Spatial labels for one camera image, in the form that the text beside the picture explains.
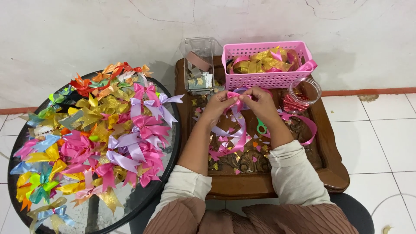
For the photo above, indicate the person's right hand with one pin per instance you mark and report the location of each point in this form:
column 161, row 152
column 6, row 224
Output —
column 265, row 107

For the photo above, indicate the person's left hand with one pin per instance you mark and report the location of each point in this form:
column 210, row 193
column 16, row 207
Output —
column 215, row 107

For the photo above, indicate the person's right fingers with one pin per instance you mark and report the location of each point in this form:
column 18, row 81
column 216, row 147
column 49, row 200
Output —
column 249, row 93

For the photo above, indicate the pink ribbon bow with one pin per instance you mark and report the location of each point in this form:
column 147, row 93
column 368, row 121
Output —
column 236, row 103

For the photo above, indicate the pink plastic basket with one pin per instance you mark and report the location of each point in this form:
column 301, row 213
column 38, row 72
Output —
column 260, row 81

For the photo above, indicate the heap of gold pink ribbons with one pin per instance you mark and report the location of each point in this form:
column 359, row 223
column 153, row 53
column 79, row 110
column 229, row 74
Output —
column 260, row 63

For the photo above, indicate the lilac ribbon strip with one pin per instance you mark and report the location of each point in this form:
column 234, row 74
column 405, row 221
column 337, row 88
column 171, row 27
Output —
column 227, row 132

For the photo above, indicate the scattered ribbon scraps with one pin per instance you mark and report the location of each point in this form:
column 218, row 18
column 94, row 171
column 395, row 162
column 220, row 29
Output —
column 232, row 148

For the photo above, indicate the clear round plastic jar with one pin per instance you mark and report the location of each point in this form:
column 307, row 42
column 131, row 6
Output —
column 307, row 89

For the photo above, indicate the dusty pink ribbon roll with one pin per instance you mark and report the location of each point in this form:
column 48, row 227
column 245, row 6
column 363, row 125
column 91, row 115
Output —
column 198, row 60

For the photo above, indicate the clear rectangular plastic container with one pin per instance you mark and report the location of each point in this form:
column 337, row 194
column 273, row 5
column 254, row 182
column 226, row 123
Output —
column 201, row 45

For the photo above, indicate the long pink ribbon strip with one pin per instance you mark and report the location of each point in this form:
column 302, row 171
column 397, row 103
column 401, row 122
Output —
column 310, row 125

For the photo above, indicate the carved brown wooden table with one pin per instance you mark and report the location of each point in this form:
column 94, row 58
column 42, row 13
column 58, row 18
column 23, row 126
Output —
column 328, row 162

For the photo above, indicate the round glass table black rim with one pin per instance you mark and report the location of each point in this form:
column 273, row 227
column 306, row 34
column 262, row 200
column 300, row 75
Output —
column 143, row 195

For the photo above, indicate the pile of colourful ribbon bows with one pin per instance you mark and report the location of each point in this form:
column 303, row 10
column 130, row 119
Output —
column 97, row 136

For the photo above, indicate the black seat cushion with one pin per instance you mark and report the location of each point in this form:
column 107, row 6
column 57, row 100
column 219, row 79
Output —
column 356, row 211

